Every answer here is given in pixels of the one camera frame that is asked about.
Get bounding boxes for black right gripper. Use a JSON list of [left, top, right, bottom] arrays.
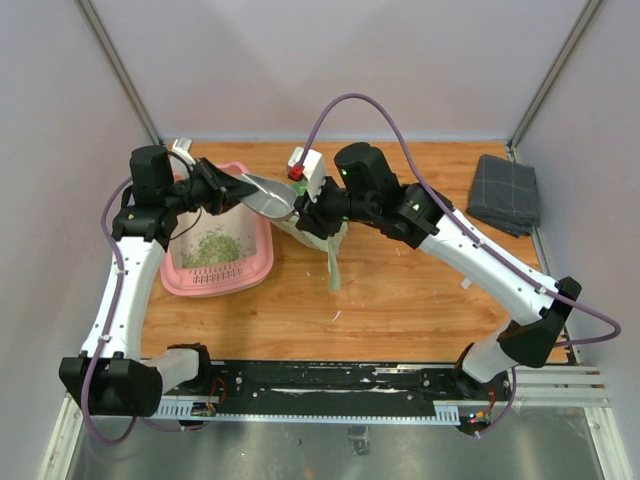
[[294, 170, 378, 240]]

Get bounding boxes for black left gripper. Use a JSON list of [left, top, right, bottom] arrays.
[[164, 157, 259, 216]]

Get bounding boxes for green cat litter bag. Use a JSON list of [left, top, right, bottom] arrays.
[[272, 179, 351, 293]]

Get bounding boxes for grey metal scoop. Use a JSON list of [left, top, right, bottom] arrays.
[[238, 173, 298, 220]]

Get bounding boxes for pink litter box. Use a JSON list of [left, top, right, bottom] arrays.
[[160, 160, 275, 298]]

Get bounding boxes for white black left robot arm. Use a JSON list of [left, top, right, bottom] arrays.
[[59, 145, 258, 418]]

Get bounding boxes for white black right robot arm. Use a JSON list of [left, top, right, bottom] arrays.
[[287, 142, 582, 400]]

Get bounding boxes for green cat litter pellets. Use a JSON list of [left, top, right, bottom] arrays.
[[181, 228, 243, 268]]

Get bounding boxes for folded dark grey cloth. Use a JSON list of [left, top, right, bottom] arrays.
[[466, 155, 541, 238]]

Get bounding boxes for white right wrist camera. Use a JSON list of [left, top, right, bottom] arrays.
[[302, 149, 328, 203]]

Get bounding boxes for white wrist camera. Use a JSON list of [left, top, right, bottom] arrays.
[[302, 149, 328, 203], [171, 137, 196, 167]]

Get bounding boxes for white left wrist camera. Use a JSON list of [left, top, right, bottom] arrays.
[[171, 137, 196, 167]]

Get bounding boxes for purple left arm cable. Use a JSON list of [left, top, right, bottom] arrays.
[[79, 177, 211, 445]]

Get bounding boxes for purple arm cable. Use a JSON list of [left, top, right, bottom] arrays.
[[302, 93, 622, 436], [79, 177, 211, 445]]

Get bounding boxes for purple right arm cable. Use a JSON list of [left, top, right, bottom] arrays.
[[302, 93, 622, 436]]

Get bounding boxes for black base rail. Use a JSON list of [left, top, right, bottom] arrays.
[[156, 358, 501, 415]]

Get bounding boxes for grey slotted cable duct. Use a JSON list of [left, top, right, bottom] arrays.
[[150, 397, 461, 426]]

